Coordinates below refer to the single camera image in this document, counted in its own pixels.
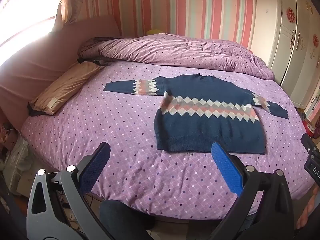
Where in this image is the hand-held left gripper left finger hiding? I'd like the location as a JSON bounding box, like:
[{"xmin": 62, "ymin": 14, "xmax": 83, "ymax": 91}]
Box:
[{"xmin": 26, "ymin": 141, "xmax": 112, "ymax": 240}]

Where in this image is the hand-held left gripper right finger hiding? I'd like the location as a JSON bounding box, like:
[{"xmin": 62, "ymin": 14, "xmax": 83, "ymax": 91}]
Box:
[{"xmin": 211, "ymin": 142, "xmax": 296, "ymax": 240}]

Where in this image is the navy diamond-pattern sweater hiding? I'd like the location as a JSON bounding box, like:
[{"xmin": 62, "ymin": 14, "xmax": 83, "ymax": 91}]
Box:
[{"xmin": 104, "ymin": 73, "xmax": 289, "ymax": 155}]

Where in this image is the person's right hand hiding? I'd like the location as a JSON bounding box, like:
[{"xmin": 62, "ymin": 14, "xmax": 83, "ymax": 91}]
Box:
[{"xmin": 296, "ymin": 185, "xmax": 320, "ymax": 230}]

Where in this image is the red item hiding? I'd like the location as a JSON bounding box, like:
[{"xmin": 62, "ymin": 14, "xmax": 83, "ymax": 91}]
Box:
[{"xmin": 302, "ymin": 119, "xmax": 316, "ymax": 138}]

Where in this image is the bed with purple sheet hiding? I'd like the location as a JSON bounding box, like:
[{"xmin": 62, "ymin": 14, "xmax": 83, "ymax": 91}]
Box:
[{"xmin": 21, "ymin": 34, "xmax": 313, "ymax": 221}]

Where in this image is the tan pillow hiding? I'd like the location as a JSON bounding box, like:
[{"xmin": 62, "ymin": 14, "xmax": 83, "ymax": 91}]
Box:
[{"xmin": 28, "ymin": 61, "xmax": 106, "ymax": 116}]

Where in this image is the white bag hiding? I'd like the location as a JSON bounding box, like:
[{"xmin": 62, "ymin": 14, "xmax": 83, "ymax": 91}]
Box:
[{"xmin": 2, "ymin": 137, "xmax": 33, "ymax": 196}]

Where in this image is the white ornate wardrobe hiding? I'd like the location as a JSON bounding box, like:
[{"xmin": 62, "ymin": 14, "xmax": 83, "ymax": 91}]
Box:
[{"xmin": 250, "ymin": 0, "xmax": 320, "ymax": 110}]

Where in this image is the pink padded headboard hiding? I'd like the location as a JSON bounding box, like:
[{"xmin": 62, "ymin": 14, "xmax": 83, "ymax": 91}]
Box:
[{"xmin": 0, "ymin": 14, "xmax": 122, "ymax": 130}]

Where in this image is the purple patterned duvet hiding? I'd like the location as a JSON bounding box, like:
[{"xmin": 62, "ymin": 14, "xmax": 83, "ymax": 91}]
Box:
[{"xmin": 77, "ymin": 34, "xmax": 275, "ymax": 80}]

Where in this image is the beige curtain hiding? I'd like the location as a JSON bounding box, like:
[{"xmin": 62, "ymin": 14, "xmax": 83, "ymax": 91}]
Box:
[{"xmin": 56, "ymin": 0, "xmax": 88, "ymax": 26}]

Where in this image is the bright window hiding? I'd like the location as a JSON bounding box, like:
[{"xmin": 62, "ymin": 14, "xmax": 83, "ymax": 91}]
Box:
[{"xmin": 0, "ymin": 0, "xmax": 62, "ymax": 49}]

